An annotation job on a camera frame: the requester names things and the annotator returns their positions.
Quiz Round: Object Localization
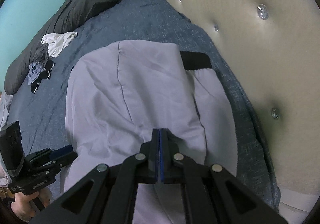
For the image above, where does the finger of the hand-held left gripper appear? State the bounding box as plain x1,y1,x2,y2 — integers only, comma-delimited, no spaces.
49,145,74,161
53,152,79,171

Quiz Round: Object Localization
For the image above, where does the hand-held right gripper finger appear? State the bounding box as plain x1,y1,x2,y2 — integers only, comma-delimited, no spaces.
30,128,161,224
160,128,288,224

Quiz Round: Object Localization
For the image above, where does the grey jacket with black trim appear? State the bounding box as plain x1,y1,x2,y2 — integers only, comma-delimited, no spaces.
60,40,238,224

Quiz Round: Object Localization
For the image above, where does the person's left hand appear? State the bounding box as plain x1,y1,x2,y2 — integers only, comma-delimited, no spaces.
11,193,38,222

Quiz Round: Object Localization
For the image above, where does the light grey blanket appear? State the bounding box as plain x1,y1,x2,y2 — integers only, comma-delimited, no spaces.
0,91,13,131

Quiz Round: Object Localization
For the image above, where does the black garment with white stripe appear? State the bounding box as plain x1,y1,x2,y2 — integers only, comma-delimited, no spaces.
29,60,56,94

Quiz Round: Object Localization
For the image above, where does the dark grey crumpled garment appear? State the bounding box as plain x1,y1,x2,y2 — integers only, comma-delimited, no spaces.
32,42,50,67

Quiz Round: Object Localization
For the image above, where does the white crumpled garment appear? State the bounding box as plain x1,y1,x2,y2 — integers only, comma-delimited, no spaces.
41,31,78,59

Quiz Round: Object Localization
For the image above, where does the cream tufted headboard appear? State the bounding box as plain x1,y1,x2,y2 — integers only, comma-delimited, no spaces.
136,0,320,213

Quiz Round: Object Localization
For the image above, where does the dark grey long pillow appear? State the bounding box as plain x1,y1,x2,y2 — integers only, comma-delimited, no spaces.
5,0,147,96

